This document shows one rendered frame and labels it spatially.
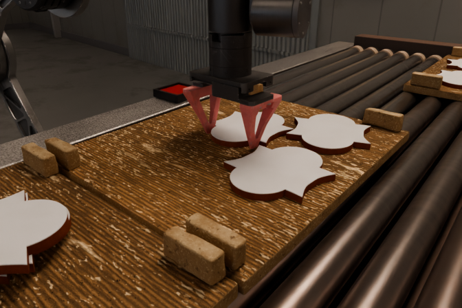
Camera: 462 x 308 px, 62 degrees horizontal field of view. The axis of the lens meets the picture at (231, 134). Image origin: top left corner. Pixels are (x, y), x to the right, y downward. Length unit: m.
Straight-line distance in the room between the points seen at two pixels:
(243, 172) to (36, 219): 0.22
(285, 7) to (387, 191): 0.25
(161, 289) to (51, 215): 0.12
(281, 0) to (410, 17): 2.62
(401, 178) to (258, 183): 0.20
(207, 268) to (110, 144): 0.31
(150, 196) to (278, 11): 0.25
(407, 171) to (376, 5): 2.64
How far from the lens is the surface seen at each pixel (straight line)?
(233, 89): 0.48
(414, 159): 0.60
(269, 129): 0.58
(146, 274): 0.34
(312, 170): 0.47
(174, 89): 0.83
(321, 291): 0.36
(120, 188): 0.46
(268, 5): 0.47
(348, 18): 3.26
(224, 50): 0.50
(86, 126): 0.71
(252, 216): 0.40
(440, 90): 0.91
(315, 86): 0.92
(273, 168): 0.47
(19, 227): 0.38
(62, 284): 0.35
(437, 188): 0.54
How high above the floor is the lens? 1.17
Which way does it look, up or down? 23 degrees down
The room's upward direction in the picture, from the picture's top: straight up
